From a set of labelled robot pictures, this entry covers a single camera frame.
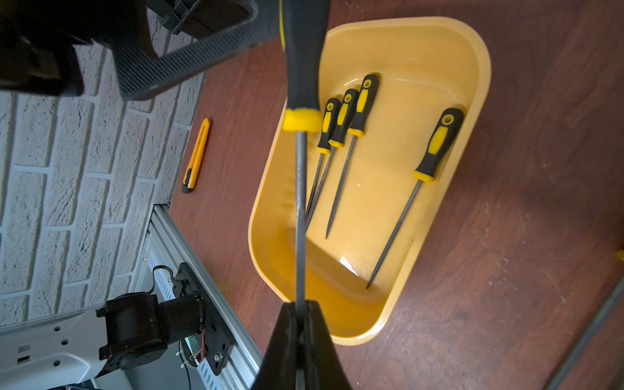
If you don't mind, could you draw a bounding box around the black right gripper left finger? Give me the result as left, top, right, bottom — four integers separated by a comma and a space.
252, 302, 298, 390

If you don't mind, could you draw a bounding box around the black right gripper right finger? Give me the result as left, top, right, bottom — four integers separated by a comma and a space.
298, 300, 352, 389

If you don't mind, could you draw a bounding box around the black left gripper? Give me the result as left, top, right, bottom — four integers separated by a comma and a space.
1, 1, 279, 101

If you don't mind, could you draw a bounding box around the black yellow file nine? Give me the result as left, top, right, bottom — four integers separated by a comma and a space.
279, 1, 330, 320

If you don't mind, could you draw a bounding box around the black yellow file two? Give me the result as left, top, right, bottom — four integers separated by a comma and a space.
306, 89, 359, 228

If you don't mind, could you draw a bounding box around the black yellow file three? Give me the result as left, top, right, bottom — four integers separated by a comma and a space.
325, 73, 380, 238

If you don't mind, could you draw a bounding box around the yellow plastic tray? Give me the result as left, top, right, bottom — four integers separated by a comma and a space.
247, 16, 492, 347

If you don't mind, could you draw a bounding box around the black yellow file four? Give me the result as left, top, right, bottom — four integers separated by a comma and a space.
366, 107, 465, 289

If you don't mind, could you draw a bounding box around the black yellow file five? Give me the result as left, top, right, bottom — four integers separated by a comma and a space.
544, 278, 623, 390

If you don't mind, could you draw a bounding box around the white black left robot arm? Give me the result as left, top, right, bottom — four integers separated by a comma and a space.
1, 1, 279, 389

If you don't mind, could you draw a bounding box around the black yellow file one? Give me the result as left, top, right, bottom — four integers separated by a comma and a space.
306, 97, 341, 217

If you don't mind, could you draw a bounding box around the yellow utility knife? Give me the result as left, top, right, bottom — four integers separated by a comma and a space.
182, 118, 211, 193

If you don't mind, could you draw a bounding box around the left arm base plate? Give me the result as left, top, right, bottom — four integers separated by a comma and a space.
172, 263, 235, 375

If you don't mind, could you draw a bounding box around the aluminium front rail frame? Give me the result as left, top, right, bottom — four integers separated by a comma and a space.
127, 205, 263, 389

